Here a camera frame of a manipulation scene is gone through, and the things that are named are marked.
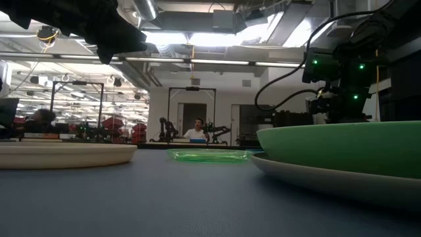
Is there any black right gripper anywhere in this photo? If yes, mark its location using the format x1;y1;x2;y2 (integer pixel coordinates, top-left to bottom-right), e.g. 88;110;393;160
315;84;374;124

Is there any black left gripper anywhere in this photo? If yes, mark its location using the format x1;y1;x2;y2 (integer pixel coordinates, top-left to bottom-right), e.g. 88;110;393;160
49;0;148;65

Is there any opaque green plate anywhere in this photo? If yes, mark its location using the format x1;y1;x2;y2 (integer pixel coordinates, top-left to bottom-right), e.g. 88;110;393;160
256;120;421;180

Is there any cream plate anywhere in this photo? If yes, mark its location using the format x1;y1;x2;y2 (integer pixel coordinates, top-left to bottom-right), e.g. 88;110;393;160
0;142;138;171

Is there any clear green plastic plate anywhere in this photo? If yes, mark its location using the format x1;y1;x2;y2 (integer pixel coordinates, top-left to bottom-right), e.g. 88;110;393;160
165;148;253;165

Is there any whiteboard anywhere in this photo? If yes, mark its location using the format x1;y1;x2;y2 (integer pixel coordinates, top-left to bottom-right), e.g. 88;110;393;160
361;78;393;122

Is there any black cabinet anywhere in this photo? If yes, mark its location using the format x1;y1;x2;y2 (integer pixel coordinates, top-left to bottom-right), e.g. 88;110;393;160
272;110;314;128

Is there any red storage bin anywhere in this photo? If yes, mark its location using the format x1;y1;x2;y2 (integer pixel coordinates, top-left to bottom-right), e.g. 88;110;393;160
132;122;148;143
101;117;125;133

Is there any large grey plate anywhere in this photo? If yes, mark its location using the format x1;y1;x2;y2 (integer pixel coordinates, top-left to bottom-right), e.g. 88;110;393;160
251;151;421;211

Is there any dark shelf unit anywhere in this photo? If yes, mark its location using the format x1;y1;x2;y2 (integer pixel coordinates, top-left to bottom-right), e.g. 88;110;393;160
238;104;276;147

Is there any long ceiling strip light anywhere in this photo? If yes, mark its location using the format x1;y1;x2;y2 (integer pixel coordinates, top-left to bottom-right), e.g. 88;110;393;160
0;52;305;69

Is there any person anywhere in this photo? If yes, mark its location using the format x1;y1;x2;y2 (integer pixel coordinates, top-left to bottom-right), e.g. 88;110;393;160
183;117;209;140
24;108;57;134

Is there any grey ceiling box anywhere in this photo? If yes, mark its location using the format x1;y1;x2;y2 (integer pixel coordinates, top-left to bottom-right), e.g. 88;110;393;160
212;9;237;33

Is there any smooth silver ventilation duct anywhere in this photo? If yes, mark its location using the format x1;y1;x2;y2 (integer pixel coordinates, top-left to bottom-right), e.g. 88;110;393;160
132;0;159;21

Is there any black robot station frame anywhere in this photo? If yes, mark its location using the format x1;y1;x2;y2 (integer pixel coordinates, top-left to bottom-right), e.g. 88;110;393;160
49;80;105;130
166;86;217;143

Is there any black yellow cable reel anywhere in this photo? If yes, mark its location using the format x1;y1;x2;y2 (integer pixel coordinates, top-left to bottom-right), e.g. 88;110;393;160
36;25;61;44

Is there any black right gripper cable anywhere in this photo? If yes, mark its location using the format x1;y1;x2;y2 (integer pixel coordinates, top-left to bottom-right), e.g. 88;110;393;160
254;0;395;113

